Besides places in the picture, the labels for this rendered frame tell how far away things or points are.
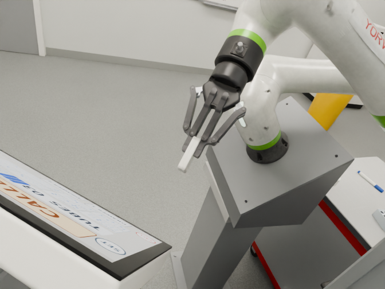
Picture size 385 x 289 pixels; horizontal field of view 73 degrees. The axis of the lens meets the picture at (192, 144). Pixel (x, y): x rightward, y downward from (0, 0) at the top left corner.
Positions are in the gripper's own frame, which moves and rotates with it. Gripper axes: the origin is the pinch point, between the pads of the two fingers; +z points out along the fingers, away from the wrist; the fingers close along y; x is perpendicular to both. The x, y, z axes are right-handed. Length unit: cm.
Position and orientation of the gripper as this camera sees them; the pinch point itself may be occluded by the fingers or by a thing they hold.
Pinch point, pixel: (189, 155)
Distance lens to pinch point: 50.9
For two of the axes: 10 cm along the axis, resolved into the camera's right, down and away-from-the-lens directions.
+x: 0.8, 2.9, 9.5
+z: -4.5, 8.6, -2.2
